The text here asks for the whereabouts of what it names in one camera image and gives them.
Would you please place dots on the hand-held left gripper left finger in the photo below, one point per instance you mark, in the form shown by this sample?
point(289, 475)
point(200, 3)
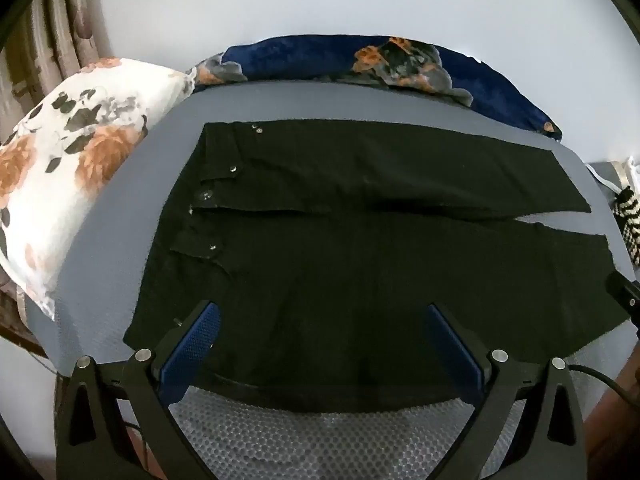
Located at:
point(199, 332)

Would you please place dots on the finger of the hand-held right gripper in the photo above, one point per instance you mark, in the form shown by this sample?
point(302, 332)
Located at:
point(624, 292)

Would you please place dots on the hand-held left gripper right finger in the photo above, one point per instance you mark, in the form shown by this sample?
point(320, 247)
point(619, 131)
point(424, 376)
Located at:
point(447, 335)

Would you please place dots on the black pants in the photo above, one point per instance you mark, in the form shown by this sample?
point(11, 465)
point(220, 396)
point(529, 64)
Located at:
point(350, 260)

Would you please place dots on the black and white striped cloth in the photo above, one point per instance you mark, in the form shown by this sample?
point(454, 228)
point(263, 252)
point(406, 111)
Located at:
point(631, 220)

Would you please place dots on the grey mesh mattress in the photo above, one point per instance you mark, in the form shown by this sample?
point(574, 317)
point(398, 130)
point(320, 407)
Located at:
point(120, 240)

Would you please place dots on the white floral pillow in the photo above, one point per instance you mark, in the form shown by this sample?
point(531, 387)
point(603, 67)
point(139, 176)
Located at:
point(85, 160)

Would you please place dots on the blue floral blanket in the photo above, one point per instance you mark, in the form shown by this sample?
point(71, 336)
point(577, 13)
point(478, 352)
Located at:
point(490, 90)

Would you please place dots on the beige patterned curtain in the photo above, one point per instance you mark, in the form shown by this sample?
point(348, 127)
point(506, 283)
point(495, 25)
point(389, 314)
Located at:
point(55, 25)

